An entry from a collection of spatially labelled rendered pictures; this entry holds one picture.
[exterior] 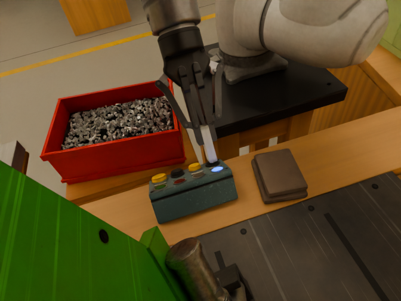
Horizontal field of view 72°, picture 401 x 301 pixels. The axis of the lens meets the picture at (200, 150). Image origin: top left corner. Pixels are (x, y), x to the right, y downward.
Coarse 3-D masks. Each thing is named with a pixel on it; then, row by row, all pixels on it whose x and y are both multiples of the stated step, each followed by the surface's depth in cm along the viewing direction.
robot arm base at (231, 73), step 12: (216, 48) 85; (216, 60) 78; (228, 60) 76; (240, 60) 74; (252, 60) 73; (264, 60) 75; (276, 60) 77; (228, 72) 76; (240, 72) 75; (252, 72) 75; (264, 72) 76
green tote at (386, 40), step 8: (392, 0) 87; (400, 0) 84; (392, 8) 88; (400, 8) 85; (392, 16) 89; (400, 16) 86; (392, 24) 90; (400, 24) 87; (384, 32) 93; (392, 32) 90; (400, 32) 87; (384, 40) 94; (392, 40) 91; (400, 40) 88; (392, 48) 92; (400, 48) 89; (400, 56) 90
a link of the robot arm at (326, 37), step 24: (288, 0) 54; (312, 0) 51; (336, 0) 49; (360, 0) 49; (384, 0) 50; (264, 24) 60; (288, 24) 56; (312, 24) 53; (336, 24) 51; (360, 24) 49; (384, 24) 51; (288, 48) 59; (312, 48) 55; (336, 48) 52; (360, 48) 52
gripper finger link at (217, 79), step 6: (222, 66) 49; (216, 72) 49; (222, 72) 49; (216, 78) 49; (216, 84) 49; (216, 90) 49; (216, 96) 50; (216, 102) 50; (216, 108) 50; (216, 114) 50
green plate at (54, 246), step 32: (0, 160) 14; (0, 192) 13; (32, 192) 15; (0, 224) 12; (32, 224) 14; (64, 224) 16; (96, 224) 19; (0, 256) 11; (32, 256) 13; (64, 256) 15; (96, 256) 17; (128, 256) 21; (0, 288) 11; (32, 288) 12; (64, 288) 14; (96, 288) 16; (128, 288) 19; (160, 288) 23
